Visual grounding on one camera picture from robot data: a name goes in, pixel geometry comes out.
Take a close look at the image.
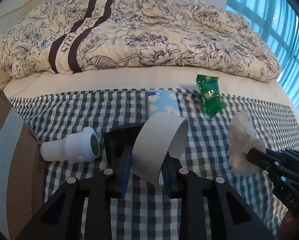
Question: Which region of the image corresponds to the blue cloud tissue pack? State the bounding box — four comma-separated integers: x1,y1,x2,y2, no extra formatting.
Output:
146,90,180,119

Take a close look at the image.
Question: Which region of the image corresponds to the checkered blanket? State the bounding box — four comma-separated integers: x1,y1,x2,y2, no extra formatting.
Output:
10,89,299,239

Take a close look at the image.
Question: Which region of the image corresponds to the right hand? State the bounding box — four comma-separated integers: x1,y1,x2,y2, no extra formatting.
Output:
276,211,299,240

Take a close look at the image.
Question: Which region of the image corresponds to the white lint remover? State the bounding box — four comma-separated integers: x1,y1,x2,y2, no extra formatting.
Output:
40,127,100,163

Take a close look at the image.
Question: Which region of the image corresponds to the blue window curtain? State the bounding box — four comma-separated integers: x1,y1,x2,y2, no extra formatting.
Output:
226,0,299,113

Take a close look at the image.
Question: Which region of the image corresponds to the grey tape roll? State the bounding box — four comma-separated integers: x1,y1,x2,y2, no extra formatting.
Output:
132,112,188,185

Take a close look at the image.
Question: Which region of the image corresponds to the white mattress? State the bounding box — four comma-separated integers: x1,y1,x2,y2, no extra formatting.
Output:
0,60,299,151

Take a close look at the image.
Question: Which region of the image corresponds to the floral duvet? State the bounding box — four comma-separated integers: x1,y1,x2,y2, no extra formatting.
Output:
0,0,280,82

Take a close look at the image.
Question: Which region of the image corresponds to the cardboard box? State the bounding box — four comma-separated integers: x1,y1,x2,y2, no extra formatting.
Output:
0,89,46,239

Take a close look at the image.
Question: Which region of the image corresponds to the green medicine bag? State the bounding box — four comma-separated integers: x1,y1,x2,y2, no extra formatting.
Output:
196,74,226,119

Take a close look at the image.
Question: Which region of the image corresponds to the white tissue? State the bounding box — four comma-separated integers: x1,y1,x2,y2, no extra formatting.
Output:
227,111,266,177

